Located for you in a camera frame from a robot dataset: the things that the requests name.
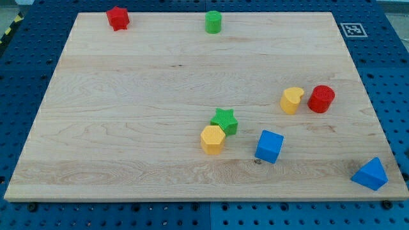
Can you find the yellow hexagon block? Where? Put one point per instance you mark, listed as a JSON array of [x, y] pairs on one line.
[[212, 139]]

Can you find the yellow heart block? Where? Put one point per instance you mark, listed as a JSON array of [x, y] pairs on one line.
[[291, 99]]

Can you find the green cylinder block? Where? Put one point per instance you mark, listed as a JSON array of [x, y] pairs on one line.
[[213, 22]]

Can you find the blue triangle block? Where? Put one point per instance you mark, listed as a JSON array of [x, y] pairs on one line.
[[371, 175]]

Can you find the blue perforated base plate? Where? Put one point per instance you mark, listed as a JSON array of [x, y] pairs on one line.
[[35, 47]]

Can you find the white fiducial marker tag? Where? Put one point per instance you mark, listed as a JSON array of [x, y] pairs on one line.
[[353, 30]]

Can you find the wooden board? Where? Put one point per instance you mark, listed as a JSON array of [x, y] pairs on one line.
[[123, 113]]

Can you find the green star block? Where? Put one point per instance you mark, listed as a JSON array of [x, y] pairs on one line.
[[226, 120]]

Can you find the red star block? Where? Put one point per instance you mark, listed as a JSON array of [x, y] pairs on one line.
[[118, 18]]

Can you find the blue cube block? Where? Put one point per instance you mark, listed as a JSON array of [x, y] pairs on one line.
[[269, 146]]

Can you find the red cylinder block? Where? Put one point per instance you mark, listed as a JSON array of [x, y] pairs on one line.
[[321, 99]]

